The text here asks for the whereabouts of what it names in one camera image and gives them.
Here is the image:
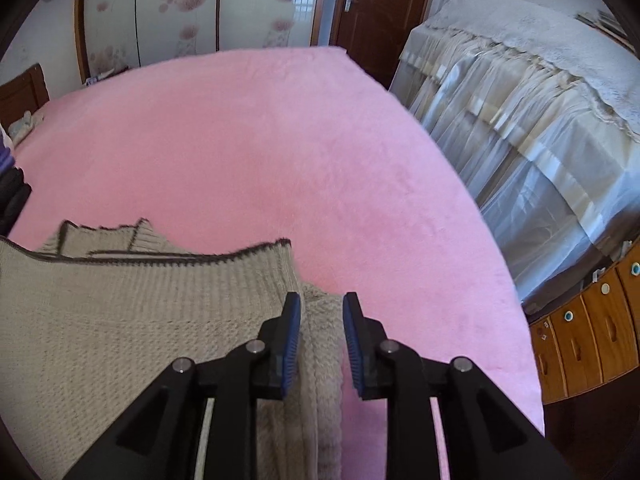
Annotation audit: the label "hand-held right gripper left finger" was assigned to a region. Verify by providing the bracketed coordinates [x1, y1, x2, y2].
[64, 291, 302, 480]

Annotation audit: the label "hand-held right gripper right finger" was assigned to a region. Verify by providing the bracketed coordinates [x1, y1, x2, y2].
[342, 291, 577, 480]

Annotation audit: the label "beige knit sweater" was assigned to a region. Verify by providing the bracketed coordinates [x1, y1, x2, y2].
[0, 217, 346, 480]

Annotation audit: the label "black folded clothes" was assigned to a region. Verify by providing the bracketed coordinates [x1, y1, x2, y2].
[0, 167, 32, 237]

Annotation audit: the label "pink bed blanket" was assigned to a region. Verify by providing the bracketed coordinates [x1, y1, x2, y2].
[7, 46, 546, 480]

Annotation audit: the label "wooden drawer cabinet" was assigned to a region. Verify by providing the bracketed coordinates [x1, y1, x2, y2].
[527, 240, 640, 406]

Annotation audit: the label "furniture under white lace cover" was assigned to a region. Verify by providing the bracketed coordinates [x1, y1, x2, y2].
[389, 0, 640, 311]

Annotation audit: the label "brown wooden door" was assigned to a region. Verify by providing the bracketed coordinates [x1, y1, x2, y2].
[330, 0, 441, 91]

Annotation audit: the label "pale pillow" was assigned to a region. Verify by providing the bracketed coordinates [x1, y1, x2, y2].
[7, 110, 45, 148]

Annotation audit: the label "floral sliding door wardrobe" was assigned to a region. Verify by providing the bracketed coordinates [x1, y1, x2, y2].
[75, 0, 346, 83]

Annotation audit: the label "wooden bed headboard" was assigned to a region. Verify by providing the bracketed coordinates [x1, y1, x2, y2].
[0, 63, 51, 131]

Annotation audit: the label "stack of books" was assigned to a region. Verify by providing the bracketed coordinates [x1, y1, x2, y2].
[575, 9, 637, 52]

